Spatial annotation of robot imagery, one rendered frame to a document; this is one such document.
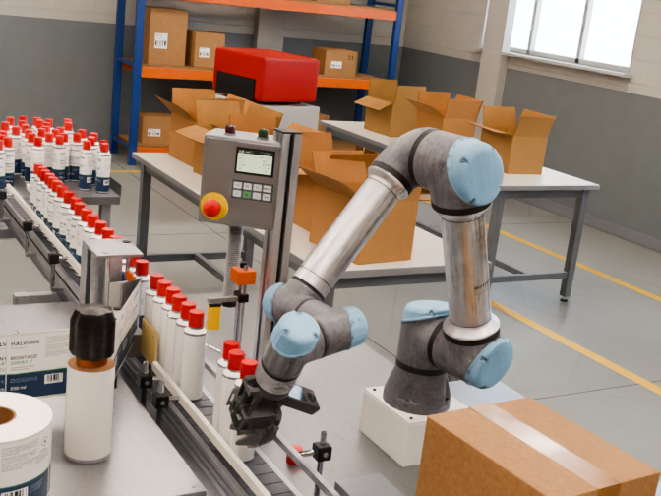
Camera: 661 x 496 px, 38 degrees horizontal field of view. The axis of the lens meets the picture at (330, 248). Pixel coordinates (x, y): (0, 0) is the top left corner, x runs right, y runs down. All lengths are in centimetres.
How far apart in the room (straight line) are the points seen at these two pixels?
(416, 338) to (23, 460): 84
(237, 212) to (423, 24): 894
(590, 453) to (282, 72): 609
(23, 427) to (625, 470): 99
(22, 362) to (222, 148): 59
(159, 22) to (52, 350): 720
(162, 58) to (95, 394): 742
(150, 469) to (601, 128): 721
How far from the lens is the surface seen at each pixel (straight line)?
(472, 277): 191
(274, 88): 749
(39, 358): 208
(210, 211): 204
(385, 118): 714
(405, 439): 211
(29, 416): 179
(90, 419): 190
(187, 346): 216
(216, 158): 205
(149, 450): 199
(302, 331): 165
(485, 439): 163
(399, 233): 381
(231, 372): 194
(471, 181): 179
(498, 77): 968
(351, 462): 212
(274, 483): 191
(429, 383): 212
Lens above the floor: 180
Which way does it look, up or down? 15 degrees down
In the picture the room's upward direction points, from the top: 7 degrees clockwise
